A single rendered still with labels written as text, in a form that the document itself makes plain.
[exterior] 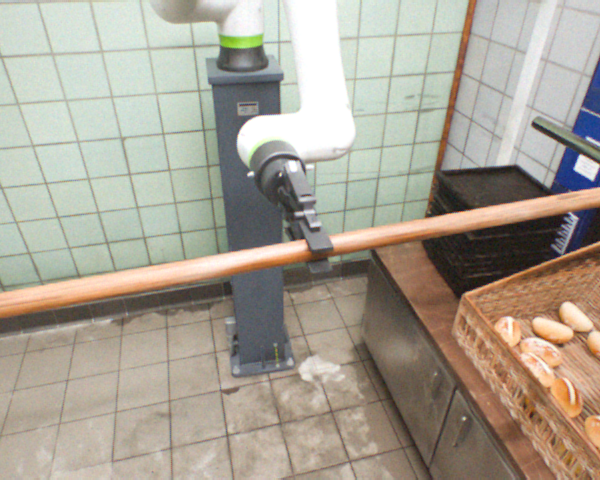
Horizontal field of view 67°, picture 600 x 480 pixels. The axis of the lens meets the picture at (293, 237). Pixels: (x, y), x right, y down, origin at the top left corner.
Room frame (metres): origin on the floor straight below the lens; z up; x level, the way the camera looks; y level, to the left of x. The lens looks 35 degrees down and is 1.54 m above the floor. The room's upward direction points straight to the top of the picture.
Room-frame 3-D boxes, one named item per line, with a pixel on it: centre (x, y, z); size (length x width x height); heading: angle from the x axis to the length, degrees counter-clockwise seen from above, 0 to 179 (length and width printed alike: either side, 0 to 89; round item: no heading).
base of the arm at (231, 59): (1.40, 0.15, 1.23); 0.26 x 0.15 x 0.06; 11
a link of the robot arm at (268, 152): (0.73, 0.02, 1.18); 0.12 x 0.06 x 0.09; 104
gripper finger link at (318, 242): (0.50, -0.03, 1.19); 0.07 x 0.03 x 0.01; 14
